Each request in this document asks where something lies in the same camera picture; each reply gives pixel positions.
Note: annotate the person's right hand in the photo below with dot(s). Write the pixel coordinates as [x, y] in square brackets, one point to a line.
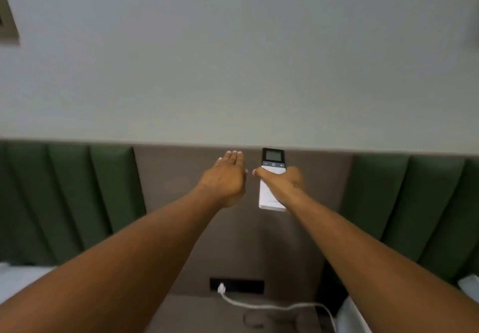
[288, 187]

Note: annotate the white pillow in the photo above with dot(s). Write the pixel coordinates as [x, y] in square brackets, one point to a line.
[470, 288]

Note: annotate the white bed sheet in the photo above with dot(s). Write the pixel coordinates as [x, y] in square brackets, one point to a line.
[18, 282]
[351, 319]

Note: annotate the framed wall picture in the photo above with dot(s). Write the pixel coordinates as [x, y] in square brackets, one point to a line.
[5, 18]

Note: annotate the brown upholstered wall panel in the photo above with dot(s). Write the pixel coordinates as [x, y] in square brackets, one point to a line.
[247, 246]

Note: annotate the person's right forearm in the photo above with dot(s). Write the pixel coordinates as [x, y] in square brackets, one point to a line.
[374, 265]

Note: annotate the black wall socket panel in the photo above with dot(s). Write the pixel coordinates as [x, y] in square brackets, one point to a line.
[243, 286]

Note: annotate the person's left hand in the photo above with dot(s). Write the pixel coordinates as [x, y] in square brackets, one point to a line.
[224, 181]

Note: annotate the person's right thumb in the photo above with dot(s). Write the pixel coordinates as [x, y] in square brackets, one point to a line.
[261, 173]

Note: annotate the person's left forearm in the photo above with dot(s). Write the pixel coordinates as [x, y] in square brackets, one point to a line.
[123, 261]

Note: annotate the person's left fingers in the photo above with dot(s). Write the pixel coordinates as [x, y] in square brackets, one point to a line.
[232, 157]

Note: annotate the white remote control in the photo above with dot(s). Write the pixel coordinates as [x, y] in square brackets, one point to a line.
[273, 158]

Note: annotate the green padded headboard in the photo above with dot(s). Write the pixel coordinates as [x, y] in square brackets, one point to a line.
[67, 201]
[411, 213]

